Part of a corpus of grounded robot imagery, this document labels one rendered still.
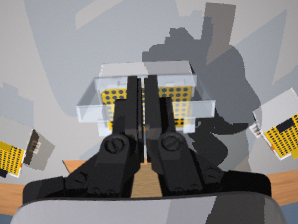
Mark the grey bench mat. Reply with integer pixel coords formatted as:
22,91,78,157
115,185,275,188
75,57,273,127
0,0,298,185

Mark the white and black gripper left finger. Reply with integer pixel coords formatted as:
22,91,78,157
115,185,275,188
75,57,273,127
22,76,144,204

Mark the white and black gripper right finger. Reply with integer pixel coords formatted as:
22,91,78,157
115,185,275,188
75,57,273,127
144,75,272,197

